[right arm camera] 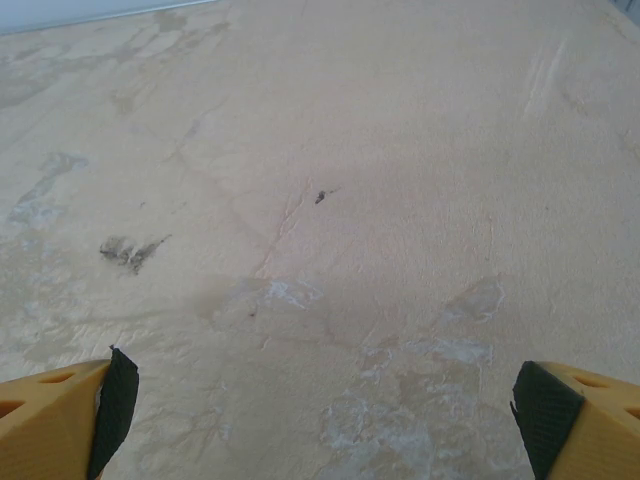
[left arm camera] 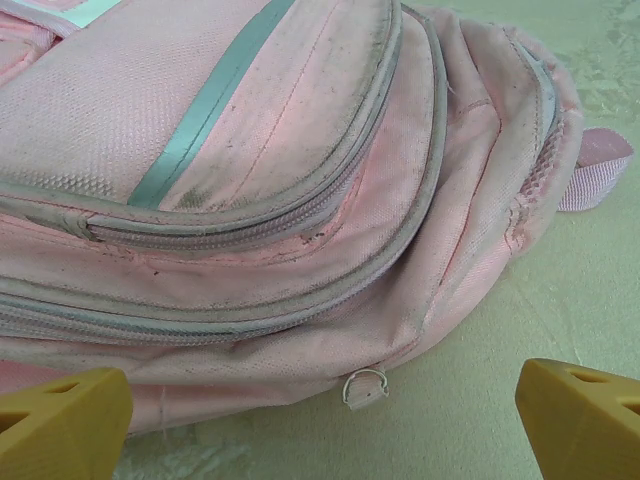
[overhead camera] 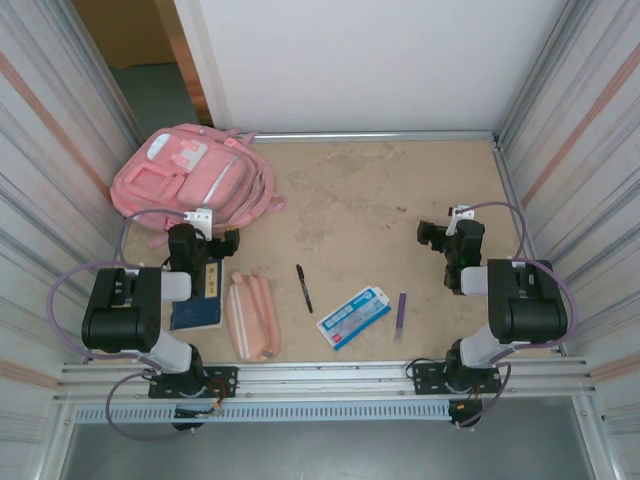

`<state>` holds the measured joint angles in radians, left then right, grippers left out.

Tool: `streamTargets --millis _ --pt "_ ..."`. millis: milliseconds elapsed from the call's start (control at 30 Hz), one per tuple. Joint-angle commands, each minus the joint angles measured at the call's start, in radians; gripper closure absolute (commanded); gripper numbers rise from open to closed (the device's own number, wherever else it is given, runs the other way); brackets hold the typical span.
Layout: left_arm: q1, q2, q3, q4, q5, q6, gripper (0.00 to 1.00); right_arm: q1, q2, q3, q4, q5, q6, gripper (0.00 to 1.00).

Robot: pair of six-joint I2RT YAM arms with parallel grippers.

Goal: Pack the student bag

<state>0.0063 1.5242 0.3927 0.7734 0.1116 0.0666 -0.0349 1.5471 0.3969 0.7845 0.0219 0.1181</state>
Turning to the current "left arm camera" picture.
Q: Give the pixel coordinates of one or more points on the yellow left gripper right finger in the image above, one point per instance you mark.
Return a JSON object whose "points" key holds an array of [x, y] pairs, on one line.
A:
{"points": [[585, 430]]}

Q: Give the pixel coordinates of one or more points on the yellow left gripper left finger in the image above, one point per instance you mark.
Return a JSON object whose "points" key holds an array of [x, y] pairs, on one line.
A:
{"points": [[60, 430]]}

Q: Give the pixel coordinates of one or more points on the pink school backpack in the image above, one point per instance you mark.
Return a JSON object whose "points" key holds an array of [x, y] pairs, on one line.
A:
{"points": [[225, 175]]}

